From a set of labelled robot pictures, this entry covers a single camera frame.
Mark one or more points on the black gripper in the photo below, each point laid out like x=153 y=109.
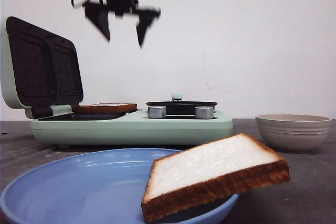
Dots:
x=98 y=15

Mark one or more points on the white bread slice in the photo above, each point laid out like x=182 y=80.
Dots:
x=208 y=172
x=105 y=108

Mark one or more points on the mint green maker lid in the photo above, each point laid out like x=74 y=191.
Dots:
x=40 y=72

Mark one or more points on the beige ribbed bowl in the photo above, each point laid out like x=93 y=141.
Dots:
x=293 y=132

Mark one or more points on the mint green breakfast maker base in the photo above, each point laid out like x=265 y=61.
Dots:
x=131 y=129

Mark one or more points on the black round frying pan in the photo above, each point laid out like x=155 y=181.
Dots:
x=179 y=107

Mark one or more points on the left silver control knob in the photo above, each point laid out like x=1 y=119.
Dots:
x=156 y=112

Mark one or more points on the silver control knob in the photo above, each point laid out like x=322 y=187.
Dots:
x=204 y=112
x=156 y=112

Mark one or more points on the right silver control knob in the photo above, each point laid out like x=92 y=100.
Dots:
x=204 y=112

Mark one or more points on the blue round plate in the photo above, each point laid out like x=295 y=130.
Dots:
x=98 y=187

